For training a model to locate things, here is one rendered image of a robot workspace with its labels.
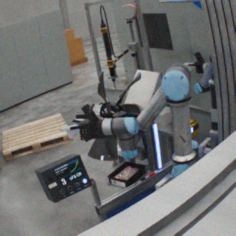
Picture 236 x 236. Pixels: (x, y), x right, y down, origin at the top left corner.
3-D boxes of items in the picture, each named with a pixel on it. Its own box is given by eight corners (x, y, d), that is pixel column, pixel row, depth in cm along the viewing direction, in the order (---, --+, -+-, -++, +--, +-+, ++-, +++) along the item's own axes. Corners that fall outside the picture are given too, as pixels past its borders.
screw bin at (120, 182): (127, 169, 243) (125, 161, 240) (147, 172, 232) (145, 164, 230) (108, 184, 227) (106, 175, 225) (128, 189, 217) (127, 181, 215)
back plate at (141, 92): (97, 145, 284) (96, 144, 283) (127, 68, 288) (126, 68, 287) (139, 164, 243) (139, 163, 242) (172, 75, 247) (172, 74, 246)
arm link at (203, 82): (220, 55, 175) (198, 99, 217) (232, 53, 178) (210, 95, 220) (210, 41, 179) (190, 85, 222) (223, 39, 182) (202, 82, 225)
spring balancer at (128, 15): (122, 20, 286) (120, 21, 280) (119, 5, 280) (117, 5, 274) (139, 18, 281) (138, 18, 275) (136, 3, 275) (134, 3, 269)
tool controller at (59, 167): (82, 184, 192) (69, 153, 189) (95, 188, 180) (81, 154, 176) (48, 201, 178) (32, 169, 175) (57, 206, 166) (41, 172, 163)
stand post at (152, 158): (156, 207, 316) (141, 98, 274) (162, 210, 309) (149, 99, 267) (153, 209, 314) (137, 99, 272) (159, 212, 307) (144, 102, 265)
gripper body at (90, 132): (79, 140, 160) (102, 139, 156) (76, 122, 158) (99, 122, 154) (85, 135, 167) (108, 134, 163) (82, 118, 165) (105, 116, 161)
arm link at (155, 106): (177, 54, 153) (124, 127, 177) (174, 60, 143) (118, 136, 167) (196, 69, 153) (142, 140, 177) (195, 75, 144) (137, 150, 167)
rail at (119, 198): (192, 155, 247) (191, 146, 244) (195, 156, 244) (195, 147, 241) (96, 214, 200) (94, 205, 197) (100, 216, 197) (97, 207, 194)
